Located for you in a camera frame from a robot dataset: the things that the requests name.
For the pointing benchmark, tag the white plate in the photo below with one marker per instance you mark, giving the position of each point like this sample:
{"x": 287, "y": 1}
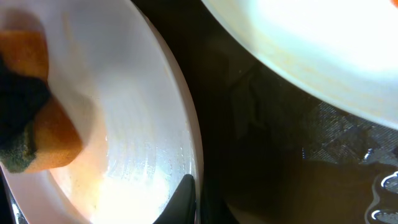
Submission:
{"x": 126, "y": 95}

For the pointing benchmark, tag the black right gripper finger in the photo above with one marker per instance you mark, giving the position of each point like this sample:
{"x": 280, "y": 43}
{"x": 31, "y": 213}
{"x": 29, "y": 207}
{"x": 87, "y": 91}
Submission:
{"x": 181, "y": 208}

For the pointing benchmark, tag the white plate corner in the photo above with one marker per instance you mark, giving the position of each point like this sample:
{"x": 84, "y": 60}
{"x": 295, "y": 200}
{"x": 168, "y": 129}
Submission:
{"x": 343, "y": 52}

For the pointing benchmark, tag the orange green scrub sponge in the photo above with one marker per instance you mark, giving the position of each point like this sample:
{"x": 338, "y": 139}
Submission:
{"x": 36, "y": 133}

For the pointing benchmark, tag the brown serving tray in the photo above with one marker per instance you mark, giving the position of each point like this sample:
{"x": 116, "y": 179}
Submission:
{"x": 272, "y": 152}

